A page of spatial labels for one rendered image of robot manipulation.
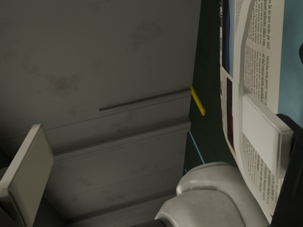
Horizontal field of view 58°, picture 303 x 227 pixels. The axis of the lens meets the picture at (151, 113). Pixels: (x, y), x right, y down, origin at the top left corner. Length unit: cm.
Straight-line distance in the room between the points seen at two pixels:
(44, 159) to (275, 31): 19
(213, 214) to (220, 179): 7
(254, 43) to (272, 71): 4
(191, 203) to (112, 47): 313
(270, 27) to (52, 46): 327
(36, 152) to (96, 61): 344
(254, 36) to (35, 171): 20
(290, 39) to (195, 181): 36
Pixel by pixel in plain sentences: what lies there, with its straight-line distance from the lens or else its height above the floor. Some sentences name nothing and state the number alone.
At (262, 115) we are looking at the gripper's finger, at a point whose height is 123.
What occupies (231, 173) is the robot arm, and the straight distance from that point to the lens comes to 54.
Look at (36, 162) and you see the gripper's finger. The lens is 18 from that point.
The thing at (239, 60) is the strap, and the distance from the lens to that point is 19.
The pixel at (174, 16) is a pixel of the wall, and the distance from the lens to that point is 350.
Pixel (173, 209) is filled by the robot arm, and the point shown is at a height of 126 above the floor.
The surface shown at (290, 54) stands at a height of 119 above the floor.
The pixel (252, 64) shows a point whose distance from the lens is 27.
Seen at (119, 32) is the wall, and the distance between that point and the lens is 341.
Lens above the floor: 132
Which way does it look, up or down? 8 degrees down
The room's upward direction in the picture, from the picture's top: 104 degrees counter-clockwise
